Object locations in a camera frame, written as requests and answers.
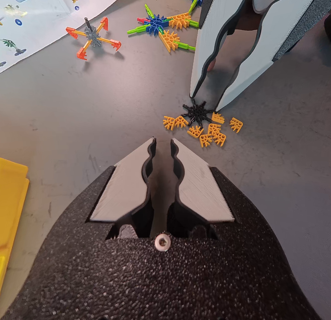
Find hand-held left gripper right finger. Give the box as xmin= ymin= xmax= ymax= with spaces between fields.
xmin=170 ymin=138 xmax=236 ymax=224

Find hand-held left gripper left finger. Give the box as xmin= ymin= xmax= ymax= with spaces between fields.
xmin=89 ymin=137 xmax=157 ymax=223

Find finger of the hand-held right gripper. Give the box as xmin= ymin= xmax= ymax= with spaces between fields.
xmin=214 ymin=0 xmax=315 ymax=112
xmin=189 ymin=0 xmax=247 ymax=99

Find small yellow connectors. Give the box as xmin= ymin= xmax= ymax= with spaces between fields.
xmin=163 ymin=112 xmax=243 ymax=148

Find black snowflake connector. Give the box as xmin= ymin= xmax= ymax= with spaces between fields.
xmin=181 ymin=98 xmax=216 ymax=127

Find blue yellow green toy assembly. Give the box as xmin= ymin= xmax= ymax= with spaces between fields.
xmin=127 ymin=0 xmax=205 ymax=53

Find yellow plastic bin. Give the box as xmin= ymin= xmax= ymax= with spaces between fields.
xmin=0 ymin=157 xmax=29 ymax=297

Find orange grey toy assembly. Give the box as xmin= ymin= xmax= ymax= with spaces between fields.
xmin=65 ymin=17 xmax=122 ymax=61

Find white instruction sheet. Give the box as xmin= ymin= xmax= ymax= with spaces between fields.
xmin=0 ymin=0 xmax=129 ymax=74

